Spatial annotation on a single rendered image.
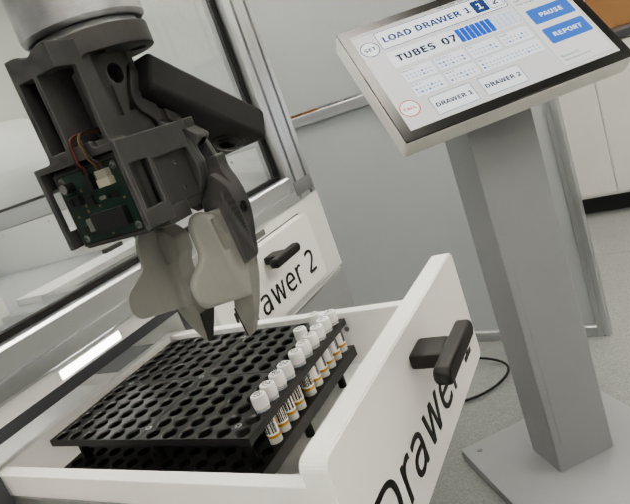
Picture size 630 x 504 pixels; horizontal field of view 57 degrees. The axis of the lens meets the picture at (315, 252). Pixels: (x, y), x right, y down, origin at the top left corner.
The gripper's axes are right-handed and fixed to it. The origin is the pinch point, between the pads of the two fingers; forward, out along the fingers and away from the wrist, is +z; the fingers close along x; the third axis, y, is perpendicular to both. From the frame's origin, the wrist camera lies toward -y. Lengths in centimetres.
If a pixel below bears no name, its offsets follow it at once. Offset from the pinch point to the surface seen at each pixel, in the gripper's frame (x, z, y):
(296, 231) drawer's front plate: -21, 6, -46
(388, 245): -65, 53, -177
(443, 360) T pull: 13.8, 6.4, -2.2
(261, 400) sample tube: 0.6, 6.7, 1.0
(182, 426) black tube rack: -6.5, 7.6, 2.6
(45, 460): -24.5, 10.2, 3.6
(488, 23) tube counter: 5, -14, -103
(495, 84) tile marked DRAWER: 5, -3, -91
